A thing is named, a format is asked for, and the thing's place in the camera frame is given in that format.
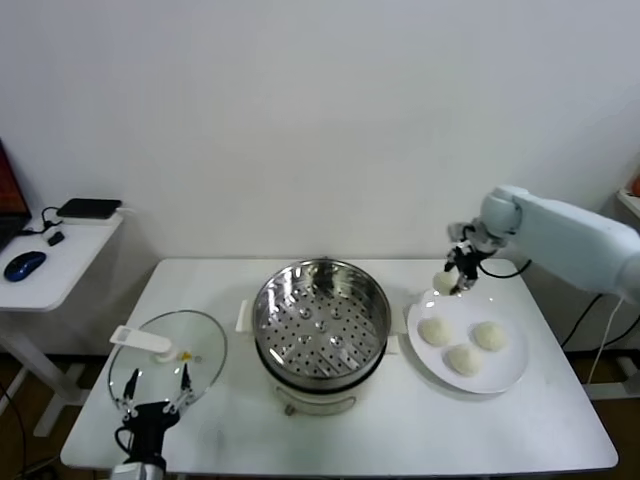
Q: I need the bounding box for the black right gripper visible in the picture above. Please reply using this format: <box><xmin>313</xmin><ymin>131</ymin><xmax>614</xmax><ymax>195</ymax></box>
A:
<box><xmin>443</xmin><ymin>243</ymin><xmax>482</xmax><ymax>296</ymax></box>

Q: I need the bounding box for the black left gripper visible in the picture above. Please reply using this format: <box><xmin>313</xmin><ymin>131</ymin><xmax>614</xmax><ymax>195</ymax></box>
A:
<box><xmin>115</xmin><ymin>363</ymin><xmax>197</xmax><ymax>464</ymax></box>

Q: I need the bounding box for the white steamed baozi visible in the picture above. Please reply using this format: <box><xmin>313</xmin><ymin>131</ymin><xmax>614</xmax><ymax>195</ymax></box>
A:
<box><xmin>444</xmin><ymin>343</ymin><xmax>485</xmax><ymax>377</ymax></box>
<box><xmin>472</xmin><ymin>321</ymin><xmax>510</xmax><ymax>352</ymax></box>
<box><xmin>431</xmin><ymin>269</ymin><xmax>457</xmax><ymax>296</ymax></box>
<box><xmin>417</xmin><ymin>317</ymin><xmax>454</xmax><ymax>347</ymax></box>

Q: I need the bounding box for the perforated steel steamer basket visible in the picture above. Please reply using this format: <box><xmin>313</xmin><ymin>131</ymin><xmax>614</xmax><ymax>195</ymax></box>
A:
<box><xmin>235</xmin><ymin>257</ymin><xmax>409</xmax><ymax>381</ymax></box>

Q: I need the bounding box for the white round plate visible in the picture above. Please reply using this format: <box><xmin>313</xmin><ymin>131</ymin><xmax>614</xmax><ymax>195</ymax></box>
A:
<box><xmin>405</xmin><ymin>287</ymin><xmax>531</xmax><ymax>396</ymax></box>

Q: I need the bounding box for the white side table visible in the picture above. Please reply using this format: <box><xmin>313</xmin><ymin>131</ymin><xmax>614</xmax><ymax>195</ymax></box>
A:
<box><xmin>0</xmin><ymin>212</ymin><xmax>126</xmax><ymax>439</ymax></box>

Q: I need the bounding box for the white electric cooking pot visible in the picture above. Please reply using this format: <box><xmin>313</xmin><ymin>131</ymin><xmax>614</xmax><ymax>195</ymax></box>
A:
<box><xmin>254</xmin><ymin>334</ymin><xmax>401</xmax><ymax>417</ymax></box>

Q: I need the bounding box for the blue computer mouse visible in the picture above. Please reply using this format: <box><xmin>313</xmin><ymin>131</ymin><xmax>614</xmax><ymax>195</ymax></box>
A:
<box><xmin>3</xmin><ymin>250</ymin><xmax>48</xmax><ymax>281</ymax></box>

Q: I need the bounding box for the flat black device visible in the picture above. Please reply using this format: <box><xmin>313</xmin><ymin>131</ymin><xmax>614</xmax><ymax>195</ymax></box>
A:
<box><xmin>56</xmin><ymin>198</ymin><xmax>124</xmax><ymax>220</ymax></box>

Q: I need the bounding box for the open black laptop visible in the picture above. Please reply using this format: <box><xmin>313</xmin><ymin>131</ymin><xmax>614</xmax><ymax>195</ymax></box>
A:
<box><xmin>0</xmin><ymin>137</ymin><xmax>34</xmax><ymax>254</ymax></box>

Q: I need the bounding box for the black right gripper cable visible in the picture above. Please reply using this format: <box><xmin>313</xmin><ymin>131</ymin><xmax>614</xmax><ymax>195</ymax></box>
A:
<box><xmin>477</xmin><ymin>257</ymin><xmax>534</xmax><ymax>280</ymax></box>

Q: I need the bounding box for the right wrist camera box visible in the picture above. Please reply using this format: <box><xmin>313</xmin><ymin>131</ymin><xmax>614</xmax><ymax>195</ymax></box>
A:
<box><xmin>446</xmin><ymin>221</ymin><xmax>476</xmax><ymax>244</ymax></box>

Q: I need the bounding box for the glass lid with white handle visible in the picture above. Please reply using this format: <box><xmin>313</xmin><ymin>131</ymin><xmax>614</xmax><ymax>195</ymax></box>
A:
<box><xmin>107</xmin><ymin>309</ymin><xmax>230</xmax><ymax>416</ymax></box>

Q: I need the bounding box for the black power cable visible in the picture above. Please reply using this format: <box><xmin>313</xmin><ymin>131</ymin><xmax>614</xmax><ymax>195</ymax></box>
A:
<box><xmin>559</xmin><ymin>292</ymin><xmax>606</xmax><ymax>351</ymax></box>

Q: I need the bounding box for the black floor cable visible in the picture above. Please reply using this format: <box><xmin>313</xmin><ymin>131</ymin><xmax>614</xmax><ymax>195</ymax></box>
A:
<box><xmin>0</xmin><ymin>384</ymin><xmax>26</xmax><ymax>476</ymax></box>

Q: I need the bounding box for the white power cable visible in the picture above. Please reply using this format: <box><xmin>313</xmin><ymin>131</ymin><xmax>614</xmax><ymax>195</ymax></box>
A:
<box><xmin>587</xmin><ymin>294</ymin><xmax>626</xmax><ymax>389</ymax></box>

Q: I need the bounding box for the thin black adapter cable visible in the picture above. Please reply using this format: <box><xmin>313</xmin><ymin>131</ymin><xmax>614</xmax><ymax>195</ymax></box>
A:
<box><xmin>19</xmin><ymin>206</ymin><xmax>64</xmax><ymax>236</ymax></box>

